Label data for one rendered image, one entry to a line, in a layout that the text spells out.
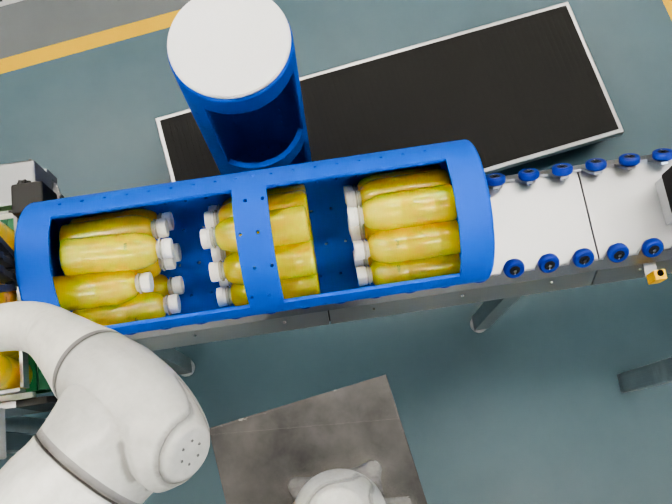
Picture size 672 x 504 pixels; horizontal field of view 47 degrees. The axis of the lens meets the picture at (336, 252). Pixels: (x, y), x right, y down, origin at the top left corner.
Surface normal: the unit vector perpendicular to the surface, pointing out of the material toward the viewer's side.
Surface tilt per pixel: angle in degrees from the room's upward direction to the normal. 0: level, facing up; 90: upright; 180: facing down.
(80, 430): 21
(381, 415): 4
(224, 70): 0
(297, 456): 4
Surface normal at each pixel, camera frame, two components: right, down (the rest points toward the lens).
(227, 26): -0.03, -0.25
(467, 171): -0.06, -0.47
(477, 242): 0.07, 0.44
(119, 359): 0.03, -0.86
